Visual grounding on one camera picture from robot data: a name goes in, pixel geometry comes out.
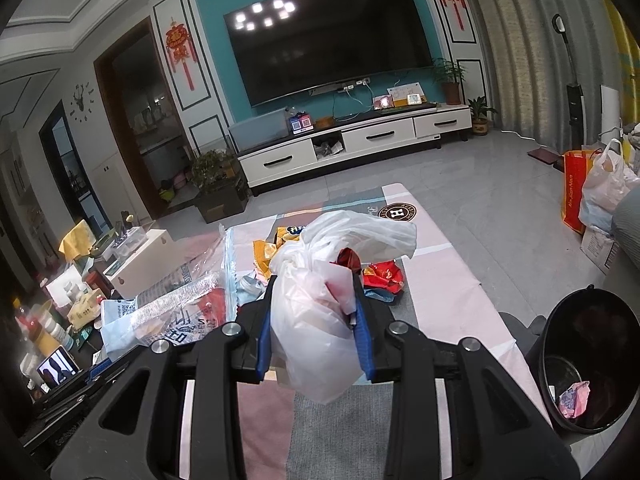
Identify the yellow cloth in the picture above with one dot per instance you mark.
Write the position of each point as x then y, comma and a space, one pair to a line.
75, 240

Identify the black wall clock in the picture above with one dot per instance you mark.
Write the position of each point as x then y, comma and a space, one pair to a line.
81, 101

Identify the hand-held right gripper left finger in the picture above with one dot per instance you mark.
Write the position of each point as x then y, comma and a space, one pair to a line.
263, 332

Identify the white digital clock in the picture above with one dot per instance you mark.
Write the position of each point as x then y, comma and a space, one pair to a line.
415, 100

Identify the large white stuffed plastic bag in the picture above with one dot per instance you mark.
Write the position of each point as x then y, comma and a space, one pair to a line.
607, 185

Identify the white jar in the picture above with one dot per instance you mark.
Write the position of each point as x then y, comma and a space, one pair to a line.
56, 335

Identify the white and blue printed packet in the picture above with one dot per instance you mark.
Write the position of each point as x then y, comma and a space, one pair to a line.
117, 325

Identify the small potted floor plant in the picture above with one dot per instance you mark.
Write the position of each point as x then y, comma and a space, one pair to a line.
481, 117

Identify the large plant in dark box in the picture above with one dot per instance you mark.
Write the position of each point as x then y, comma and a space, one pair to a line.
217, 190

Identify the white television cabinet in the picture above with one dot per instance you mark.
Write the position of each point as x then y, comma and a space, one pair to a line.
370, 135

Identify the brown floor mat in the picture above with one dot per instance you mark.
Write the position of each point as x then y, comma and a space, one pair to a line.
545, 155

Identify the translucent storage box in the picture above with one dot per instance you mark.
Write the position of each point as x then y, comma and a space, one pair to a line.
260, 130

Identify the potted plant in brown pot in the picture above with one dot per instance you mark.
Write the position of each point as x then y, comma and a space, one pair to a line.
450, 82

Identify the small lit photo frame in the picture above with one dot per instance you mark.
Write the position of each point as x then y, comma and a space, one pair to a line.
382, 102

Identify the light blue wrapper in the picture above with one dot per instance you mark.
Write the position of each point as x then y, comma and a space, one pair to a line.
252, 287

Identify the pink checked tablecloth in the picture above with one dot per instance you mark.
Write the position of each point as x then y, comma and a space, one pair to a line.
450, 280

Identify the yellow snack wrapper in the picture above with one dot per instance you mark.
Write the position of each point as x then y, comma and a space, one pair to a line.
265, 255

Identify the black upright vacuum cleaner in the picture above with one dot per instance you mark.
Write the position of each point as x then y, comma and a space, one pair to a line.
575, 110

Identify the red snack wrapper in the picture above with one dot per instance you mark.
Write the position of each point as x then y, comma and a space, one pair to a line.
382, 276

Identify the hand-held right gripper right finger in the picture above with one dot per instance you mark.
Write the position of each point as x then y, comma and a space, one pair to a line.
364, 335

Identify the red shopping bag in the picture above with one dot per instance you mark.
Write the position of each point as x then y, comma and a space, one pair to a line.
574, 190

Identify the printed cardboard box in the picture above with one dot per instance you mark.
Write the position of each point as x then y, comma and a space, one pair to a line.
597, 250

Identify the pink crumpled wrapper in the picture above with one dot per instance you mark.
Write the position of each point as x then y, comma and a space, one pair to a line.
574, 400

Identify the phone with video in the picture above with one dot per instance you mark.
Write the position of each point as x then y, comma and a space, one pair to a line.
57, 367

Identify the clear and silver plastic bag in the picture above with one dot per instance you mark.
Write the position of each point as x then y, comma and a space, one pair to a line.
190, 280

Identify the black trash bin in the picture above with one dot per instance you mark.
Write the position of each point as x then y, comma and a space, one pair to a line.
600, 340

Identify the black flat television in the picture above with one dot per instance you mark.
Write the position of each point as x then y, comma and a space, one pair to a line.
330, 45

